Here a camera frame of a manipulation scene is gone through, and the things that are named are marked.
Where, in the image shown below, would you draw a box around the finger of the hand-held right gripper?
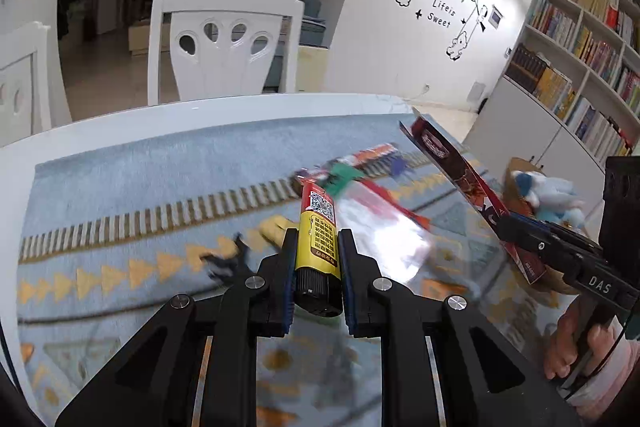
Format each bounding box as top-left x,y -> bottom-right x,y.
537,219 -> 603,258
497,213 -> 581,280

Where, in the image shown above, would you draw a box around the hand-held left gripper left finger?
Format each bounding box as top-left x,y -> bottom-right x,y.
55,227 -> 301,427

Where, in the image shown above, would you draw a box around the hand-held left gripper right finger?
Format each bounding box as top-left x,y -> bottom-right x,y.
337,229 -> 583,427

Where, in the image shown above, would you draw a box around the woven basket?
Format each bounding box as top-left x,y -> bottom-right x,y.
501,157 -> 591,293

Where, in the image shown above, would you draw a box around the yellow glue tube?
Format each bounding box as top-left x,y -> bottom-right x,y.
294,179 -> 346,318

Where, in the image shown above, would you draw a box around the long red card package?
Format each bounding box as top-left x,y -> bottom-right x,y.
399,107 -> 548,285

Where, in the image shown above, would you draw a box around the green packet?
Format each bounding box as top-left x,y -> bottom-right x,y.
327,163 -> 365,194

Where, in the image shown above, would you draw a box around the red white packet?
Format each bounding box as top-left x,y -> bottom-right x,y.
349,143 -> 402,166

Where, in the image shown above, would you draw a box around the person's right hand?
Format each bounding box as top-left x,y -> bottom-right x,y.
544,302 -> 621,380

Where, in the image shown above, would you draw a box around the blue white plush toy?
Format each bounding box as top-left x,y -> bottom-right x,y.
515,172 -> 587,229

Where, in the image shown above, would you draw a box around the black binder clip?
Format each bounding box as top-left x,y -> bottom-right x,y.
202,234 -> 253,280

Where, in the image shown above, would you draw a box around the transparent plastic packet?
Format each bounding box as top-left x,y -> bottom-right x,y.
345,177 -> 433,283

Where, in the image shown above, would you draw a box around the white bookshelf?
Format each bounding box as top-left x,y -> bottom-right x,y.
460,0 -> 640,188

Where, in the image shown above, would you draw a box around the patterned blue table mat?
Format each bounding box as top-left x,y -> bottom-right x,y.
15,112 -> 556,427

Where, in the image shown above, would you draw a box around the rows of books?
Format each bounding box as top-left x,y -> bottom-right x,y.
506,0 -> 640,158

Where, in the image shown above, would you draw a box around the cream side cabinet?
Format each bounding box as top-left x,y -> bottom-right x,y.
299,46 -> 331,92

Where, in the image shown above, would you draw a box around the white dining chair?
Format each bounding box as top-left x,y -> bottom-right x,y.
0,22 -> 53,148
147,0 -> 305,105

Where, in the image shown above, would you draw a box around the blue grey sofa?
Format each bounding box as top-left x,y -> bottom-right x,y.
262,0 -> 328,92

